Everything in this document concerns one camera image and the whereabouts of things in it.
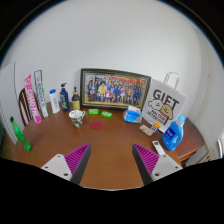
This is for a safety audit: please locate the green soap box right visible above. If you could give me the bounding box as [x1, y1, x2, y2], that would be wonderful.
[101, 111, 112, 118]

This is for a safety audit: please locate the white radiator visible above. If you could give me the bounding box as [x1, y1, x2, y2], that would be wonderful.
[200, 133, 224, 163]

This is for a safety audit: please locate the brown wooden chair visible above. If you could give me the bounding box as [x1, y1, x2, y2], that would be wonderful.
[18, 89, 32, 125]

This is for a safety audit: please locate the amber pump bottle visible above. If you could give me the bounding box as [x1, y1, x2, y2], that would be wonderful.
[72, 87, 80, 110]

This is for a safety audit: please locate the white gift paper bag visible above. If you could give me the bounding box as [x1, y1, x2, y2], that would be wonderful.
[142, 72, 187, 132]

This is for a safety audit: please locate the small snack packet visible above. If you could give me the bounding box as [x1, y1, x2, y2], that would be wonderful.
[139, 125, 154, 136]

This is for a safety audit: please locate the white remote control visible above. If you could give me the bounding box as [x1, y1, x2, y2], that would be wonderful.
[152, 141, 165, 155]

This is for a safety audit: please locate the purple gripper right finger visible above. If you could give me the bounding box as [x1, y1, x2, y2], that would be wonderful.
[132, 144, 182, 185]

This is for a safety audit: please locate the green soap box left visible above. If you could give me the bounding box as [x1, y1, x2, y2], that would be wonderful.
[88, 109, 99, 115]

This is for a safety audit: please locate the blue detergent bottle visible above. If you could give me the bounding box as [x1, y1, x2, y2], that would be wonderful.
[162, 114, 186, 151]

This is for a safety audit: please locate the white lotion bottle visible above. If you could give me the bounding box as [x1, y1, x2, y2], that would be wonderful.
[49, 89, 60, 113]

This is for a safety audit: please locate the green white toothpaste box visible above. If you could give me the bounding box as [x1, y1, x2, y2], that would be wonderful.
[34, 70, 49, 118]

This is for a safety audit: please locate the red round coaster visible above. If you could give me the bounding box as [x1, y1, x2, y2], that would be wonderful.
[90, 121, 103, 130]

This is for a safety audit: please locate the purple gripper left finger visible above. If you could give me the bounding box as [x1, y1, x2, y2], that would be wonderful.
[42, 144, 91, 184]

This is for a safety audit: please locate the framed group photo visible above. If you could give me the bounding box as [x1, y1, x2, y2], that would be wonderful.
[80, 68, 151, 110]

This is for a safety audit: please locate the pink toothpaste box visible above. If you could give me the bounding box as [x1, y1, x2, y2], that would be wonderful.
[24, 74, 42, 124]

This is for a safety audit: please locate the green plastic soda bottle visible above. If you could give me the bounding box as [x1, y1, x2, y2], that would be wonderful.
[10, 116, 31, 151]

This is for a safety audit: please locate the green soap box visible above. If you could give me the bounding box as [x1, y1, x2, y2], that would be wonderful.
[88, 109, 99, 115]
[101, 111, 112, 118]

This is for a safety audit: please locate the patterned paper cup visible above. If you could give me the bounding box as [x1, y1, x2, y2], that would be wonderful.
[69, 110, 85, 128]

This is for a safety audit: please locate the dark blue pump bottle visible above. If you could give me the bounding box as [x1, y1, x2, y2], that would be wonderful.
[60, 83, 70, 111]

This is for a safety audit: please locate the blue tissue pack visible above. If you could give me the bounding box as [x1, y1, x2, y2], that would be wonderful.
[123, 106, 142, 124]

